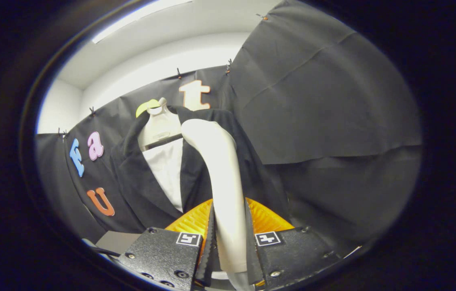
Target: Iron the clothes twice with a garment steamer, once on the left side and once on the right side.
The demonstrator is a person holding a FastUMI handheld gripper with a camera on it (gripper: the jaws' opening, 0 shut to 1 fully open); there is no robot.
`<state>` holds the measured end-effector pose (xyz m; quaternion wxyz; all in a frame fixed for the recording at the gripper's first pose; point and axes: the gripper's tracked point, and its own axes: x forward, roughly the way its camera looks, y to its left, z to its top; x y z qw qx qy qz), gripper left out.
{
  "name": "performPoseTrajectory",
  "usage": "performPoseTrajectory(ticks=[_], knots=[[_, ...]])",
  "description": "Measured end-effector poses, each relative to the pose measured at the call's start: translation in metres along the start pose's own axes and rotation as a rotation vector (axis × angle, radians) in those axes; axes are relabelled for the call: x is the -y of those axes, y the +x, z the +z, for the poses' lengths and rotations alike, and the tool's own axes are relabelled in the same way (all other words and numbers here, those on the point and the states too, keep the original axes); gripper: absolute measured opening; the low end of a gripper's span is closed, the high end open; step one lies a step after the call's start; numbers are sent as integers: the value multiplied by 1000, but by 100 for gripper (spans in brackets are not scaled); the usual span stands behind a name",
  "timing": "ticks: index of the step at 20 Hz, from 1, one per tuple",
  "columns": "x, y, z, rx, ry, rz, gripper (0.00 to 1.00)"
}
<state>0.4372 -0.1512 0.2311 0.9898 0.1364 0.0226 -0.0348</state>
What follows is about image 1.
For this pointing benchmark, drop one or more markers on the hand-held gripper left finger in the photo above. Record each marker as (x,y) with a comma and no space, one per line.
(209,258)

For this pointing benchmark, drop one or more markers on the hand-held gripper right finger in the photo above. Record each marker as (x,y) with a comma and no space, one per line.
(251,258)

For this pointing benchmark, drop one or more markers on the white shirt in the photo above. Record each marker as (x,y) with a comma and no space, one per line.
(167,169)

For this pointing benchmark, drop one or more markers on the black buttoned jacket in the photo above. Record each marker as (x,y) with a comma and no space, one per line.
(139,182)

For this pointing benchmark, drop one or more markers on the white plastic clothes hanger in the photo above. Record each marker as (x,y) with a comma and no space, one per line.
(159,125)

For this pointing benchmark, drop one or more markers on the grey cabinet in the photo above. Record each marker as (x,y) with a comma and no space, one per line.
(116,241)

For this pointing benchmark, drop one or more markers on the row of black backdrop clips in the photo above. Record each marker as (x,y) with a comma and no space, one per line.
(228,68)

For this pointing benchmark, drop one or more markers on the black backdrop cloth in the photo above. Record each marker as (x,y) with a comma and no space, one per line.
(324,81)

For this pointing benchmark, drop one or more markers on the long ceiling light panel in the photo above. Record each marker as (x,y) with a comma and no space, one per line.
(131,20)

